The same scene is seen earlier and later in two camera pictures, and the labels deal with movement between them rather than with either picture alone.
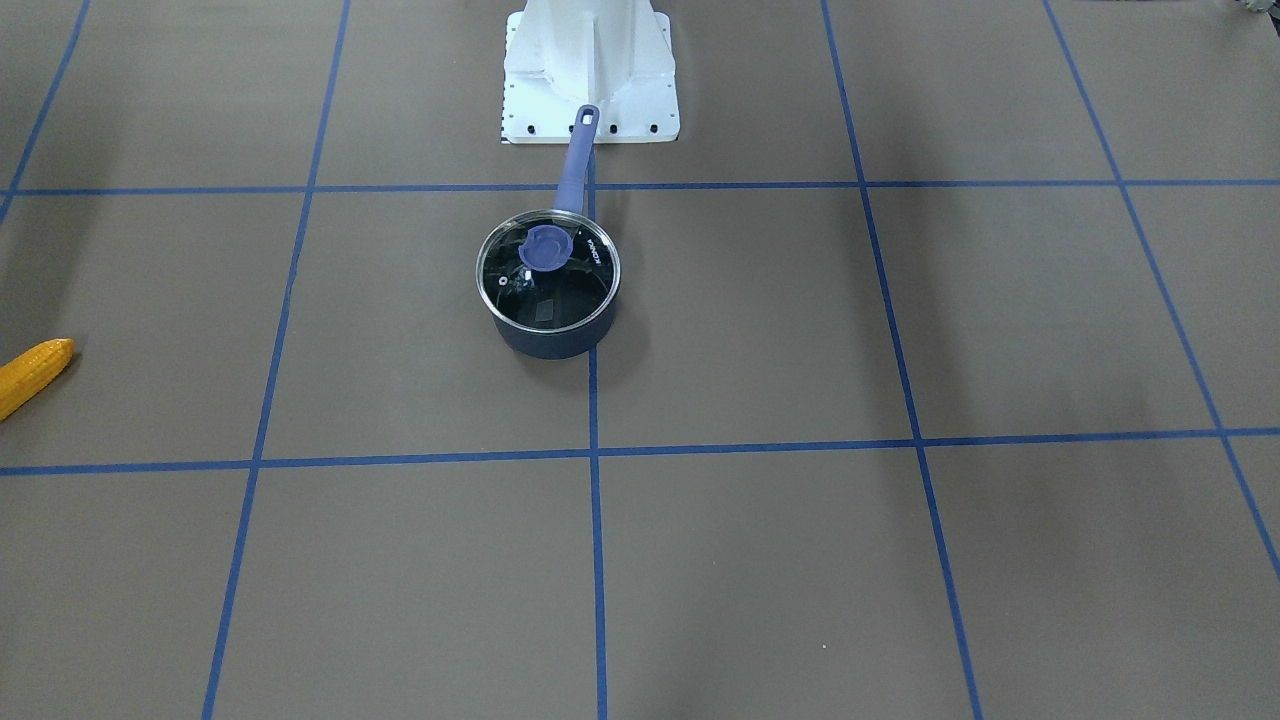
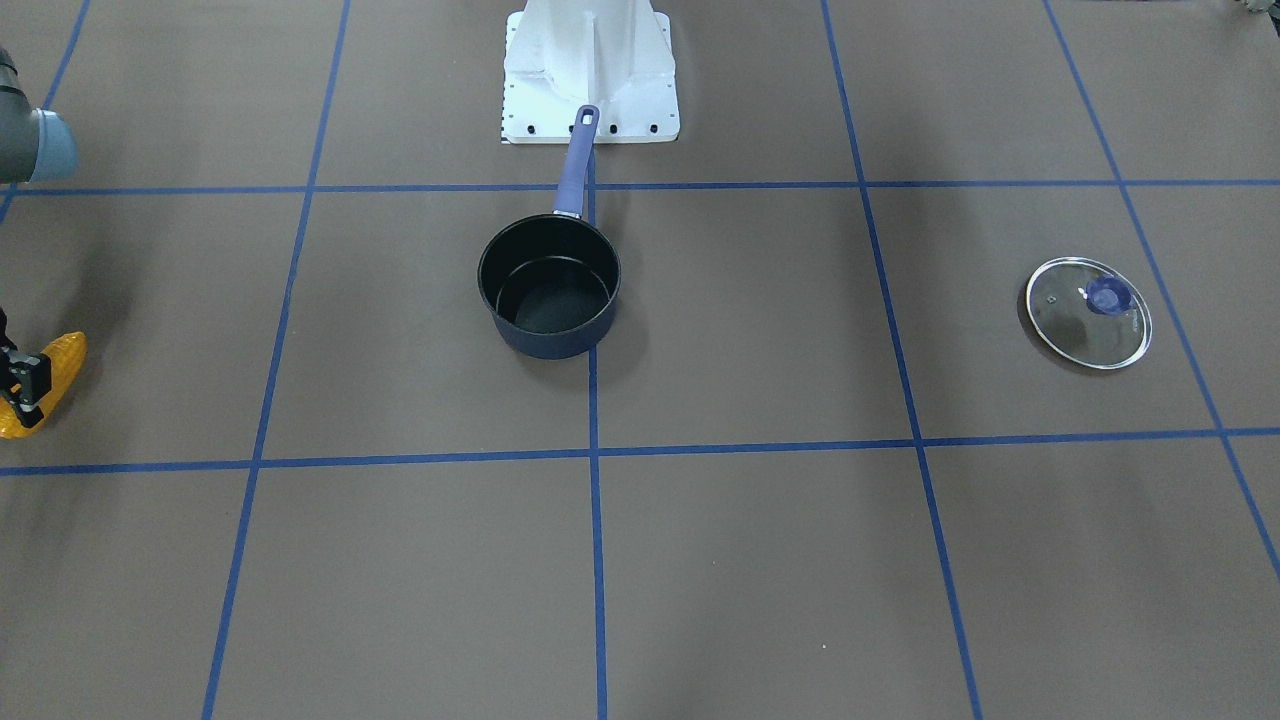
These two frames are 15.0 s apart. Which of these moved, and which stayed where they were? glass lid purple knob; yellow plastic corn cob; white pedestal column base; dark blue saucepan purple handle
Moved: yellow plastic corn cob; glass lid purple knob
Stayed: dark blue saucepan purple handle; white pedestal column base
